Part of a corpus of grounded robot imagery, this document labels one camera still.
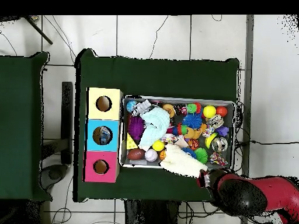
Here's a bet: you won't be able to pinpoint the black floor cable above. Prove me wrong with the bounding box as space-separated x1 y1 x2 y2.
235 139 299 146

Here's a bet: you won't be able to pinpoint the small brown football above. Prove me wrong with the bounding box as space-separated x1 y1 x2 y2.
127 148 146 161

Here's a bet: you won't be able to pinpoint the dark green table cloth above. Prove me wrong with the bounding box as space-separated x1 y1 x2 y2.
73 48 240 207

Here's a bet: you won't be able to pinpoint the crushed clear plastic bottle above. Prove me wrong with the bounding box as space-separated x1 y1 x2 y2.
99 127 112 145

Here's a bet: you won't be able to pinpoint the blue fuzzy googly-eye ball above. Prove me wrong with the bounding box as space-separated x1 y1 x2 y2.
182 147 197 160

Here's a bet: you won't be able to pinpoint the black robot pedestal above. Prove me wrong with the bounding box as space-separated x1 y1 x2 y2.
124 199 180 224

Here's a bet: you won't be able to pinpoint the smooth yellow ball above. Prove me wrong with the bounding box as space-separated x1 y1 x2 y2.
202 104 217 119

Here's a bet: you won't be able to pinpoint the blue globe ball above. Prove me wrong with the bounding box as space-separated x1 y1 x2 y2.
126 100 137 113

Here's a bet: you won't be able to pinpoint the cream waffle cloth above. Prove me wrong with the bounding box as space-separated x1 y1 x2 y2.
159 143 208 179

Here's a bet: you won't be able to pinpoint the silver toy robot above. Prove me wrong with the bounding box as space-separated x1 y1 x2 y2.
131 99 152 117

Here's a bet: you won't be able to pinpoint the black tripod leg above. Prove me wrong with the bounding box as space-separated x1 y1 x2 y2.
23 15 54 46

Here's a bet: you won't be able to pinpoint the purple spiky ball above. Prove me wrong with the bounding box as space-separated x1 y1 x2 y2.
127 115 147 142

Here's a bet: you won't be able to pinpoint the green spiky rubber ball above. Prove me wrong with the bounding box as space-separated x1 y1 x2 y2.
194 147 208 164

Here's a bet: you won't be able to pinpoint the small white baseball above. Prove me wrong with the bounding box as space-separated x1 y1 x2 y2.
144 148 159 162

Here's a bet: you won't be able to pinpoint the wooden box three holes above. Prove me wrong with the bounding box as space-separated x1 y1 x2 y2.
82 87 124 183

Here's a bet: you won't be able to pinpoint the dark green side table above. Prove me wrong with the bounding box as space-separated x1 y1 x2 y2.
0 51 51 201

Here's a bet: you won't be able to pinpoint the mint green waffle cloth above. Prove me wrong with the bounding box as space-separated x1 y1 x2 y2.
138 107 171 150

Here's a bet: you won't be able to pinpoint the shallow wire mesh bin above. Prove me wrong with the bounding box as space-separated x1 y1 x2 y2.
119 94 236 172

